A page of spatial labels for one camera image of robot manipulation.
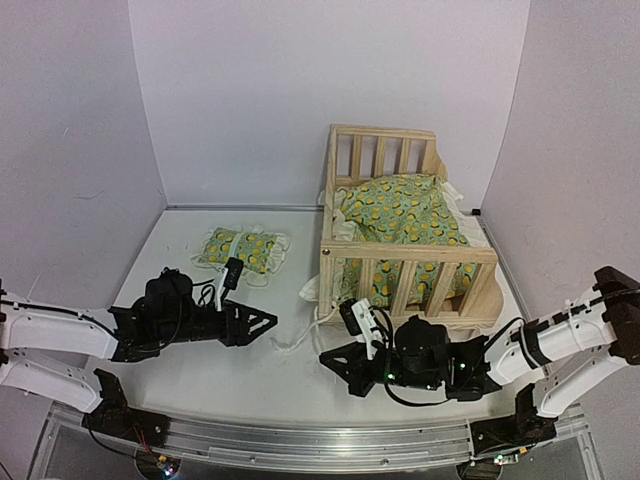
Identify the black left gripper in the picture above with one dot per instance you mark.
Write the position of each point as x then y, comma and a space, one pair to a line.
243, 314

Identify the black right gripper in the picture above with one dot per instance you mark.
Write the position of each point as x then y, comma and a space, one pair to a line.
357, 370

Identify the wooden pet bed frame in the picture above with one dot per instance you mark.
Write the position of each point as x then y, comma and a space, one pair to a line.
357, 154

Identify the lemon print bed cushion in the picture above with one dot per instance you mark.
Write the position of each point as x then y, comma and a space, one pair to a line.
414, 209

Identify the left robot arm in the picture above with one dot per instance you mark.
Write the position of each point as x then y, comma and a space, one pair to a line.
31, 335

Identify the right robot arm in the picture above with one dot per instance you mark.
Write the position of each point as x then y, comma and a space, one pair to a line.
582, 344

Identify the small lemon print pillow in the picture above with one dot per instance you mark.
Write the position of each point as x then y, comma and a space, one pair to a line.
262, 252

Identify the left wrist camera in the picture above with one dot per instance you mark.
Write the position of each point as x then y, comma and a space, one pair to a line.
228, 282

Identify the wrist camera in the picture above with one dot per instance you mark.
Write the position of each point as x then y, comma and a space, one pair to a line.
228, 282
362, 323

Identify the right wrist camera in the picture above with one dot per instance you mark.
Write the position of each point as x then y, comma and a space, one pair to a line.
362, 323

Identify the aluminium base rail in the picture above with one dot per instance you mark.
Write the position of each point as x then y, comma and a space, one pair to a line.
70, 448

